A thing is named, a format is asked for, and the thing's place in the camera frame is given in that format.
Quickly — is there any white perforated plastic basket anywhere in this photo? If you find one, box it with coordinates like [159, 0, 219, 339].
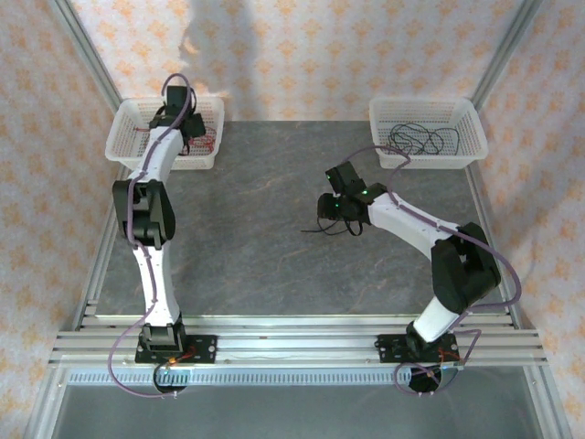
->
[368, 96, 489, 171]
[104, 97, 226, 172]

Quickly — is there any grey metal panel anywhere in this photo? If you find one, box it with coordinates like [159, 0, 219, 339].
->
[54, 383, 545, 439]

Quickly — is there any aluminium frame post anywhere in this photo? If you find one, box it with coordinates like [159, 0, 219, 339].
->
[48, 0, 124, 111]
[470, 0, 545, 111]

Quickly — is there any aluminium table side rail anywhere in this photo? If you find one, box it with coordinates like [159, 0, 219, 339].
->
[72, 164, 133, 330]
[463, 164, 525, 330]

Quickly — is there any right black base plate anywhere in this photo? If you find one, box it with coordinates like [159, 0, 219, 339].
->
[375, 333, 465, 366]

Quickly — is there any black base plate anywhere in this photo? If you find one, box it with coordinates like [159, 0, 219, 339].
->
[134, 334, 218, 365]
[375, 333, 465, 366]

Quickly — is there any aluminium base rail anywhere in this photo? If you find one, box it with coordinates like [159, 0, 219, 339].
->
[48, 314, 548, 369]

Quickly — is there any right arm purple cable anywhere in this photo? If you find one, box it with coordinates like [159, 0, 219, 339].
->
[341, 145, 523, 398]

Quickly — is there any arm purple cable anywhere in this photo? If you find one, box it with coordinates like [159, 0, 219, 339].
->
[341, 145, 523, 398]
[108, 72, 198, 398]

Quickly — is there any grey slotted cable duct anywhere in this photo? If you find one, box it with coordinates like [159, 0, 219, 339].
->
[67, 369, 415, 386]

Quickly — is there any black round cable port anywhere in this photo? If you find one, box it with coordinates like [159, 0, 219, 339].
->
[153, 365, 192, 398]
[408, 364, 458, 397]

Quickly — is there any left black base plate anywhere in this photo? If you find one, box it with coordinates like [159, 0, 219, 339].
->
[134, 334, 218, 365]

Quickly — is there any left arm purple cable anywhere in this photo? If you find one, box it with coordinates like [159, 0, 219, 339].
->
[108, 72, 198, 398]

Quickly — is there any aluminium frame leg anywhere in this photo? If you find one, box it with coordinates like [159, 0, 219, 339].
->
[525, 365, 572, 439]
[25, 365, 69, 439]

